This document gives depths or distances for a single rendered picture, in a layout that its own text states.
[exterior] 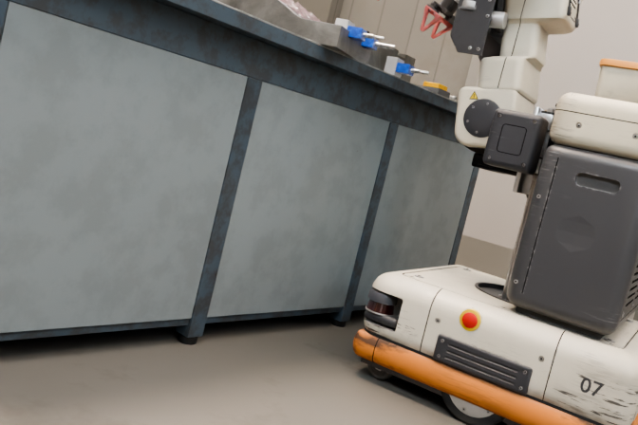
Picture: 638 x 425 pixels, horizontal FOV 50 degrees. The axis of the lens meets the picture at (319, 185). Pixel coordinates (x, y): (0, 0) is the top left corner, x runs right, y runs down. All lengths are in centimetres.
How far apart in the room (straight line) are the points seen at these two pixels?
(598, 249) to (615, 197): 12
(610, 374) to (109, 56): 122
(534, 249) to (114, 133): 97
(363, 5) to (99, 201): 317
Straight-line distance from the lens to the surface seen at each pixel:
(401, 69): 203
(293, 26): 178
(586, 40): 385
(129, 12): 143
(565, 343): 163
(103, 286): 153
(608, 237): 163
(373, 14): 434
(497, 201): 382
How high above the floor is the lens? 57
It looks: 4 degrees down
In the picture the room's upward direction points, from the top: 14 degrees clockwise
